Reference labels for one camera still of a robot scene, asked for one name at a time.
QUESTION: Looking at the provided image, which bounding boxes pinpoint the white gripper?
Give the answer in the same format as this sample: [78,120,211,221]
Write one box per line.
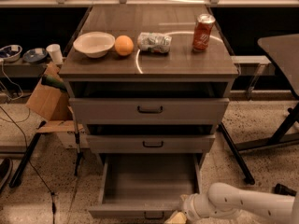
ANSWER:
[164,193,206,224]

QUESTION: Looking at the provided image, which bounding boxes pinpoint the grey bottom drawer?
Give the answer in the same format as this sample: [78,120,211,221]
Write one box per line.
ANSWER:
[89,153,202,219]

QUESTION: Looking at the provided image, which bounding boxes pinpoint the grey drawer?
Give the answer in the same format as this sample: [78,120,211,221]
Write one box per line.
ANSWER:
[87,125,215,154]
[89,153,202,219]
[70,82,229,125]

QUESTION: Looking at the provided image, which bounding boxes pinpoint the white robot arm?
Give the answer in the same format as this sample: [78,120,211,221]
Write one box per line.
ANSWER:
[164,183,299,224]

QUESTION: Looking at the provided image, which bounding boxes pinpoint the grey middle drawer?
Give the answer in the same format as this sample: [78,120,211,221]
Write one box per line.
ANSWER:
[87,125,215,154]

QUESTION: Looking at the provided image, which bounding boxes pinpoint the grey drawer cabinet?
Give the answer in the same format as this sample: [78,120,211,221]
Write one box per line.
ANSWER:
[60,4,238,164]

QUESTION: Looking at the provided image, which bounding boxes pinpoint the grey top drawer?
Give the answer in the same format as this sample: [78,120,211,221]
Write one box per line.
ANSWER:
[70,82,229,125]

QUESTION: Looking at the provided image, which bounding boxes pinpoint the black table base right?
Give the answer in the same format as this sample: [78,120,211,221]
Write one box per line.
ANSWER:
[218,103,299,185]

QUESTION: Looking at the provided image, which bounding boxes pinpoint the black stand leg left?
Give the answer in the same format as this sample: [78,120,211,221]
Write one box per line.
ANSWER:
[9,133,41,189]

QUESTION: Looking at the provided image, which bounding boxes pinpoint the cardboard box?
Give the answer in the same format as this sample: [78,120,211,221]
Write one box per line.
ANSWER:
[25,62,85,134]

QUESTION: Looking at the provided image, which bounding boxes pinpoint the crumpled chip bag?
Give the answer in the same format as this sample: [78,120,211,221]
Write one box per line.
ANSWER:
[137,33,172,53]

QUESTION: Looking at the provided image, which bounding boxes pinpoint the orange fruit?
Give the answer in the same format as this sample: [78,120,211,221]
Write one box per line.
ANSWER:
[115,35,134,56]

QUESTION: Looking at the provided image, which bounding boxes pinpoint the white bowl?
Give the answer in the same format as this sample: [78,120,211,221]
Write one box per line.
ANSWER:
[73,32,115,58]

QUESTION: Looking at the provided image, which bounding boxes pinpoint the red soda can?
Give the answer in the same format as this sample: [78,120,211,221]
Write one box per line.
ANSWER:
[192,14,216,51]

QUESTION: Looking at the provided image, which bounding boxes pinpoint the dark side table top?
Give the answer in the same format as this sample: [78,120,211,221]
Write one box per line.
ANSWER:
[258,34,299,98]

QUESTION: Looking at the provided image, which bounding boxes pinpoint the white paper cup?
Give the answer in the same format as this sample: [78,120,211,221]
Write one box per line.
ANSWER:
[46,44,63,64]

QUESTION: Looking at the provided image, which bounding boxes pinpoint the blue bowl on shelf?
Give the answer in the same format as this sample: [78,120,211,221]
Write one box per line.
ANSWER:
[22,48,48,64]

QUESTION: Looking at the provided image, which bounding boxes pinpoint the blue bowl far left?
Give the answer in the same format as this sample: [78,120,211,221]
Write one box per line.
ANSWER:
[0,45,22,63]

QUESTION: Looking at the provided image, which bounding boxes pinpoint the green handled tool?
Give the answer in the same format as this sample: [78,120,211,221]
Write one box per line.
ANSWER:
[41,74,66,91]

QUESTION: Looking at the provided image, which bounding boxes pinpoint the black floor cable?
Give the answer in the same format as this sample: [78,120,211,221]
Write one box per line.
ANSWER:
[0,105,58,224]

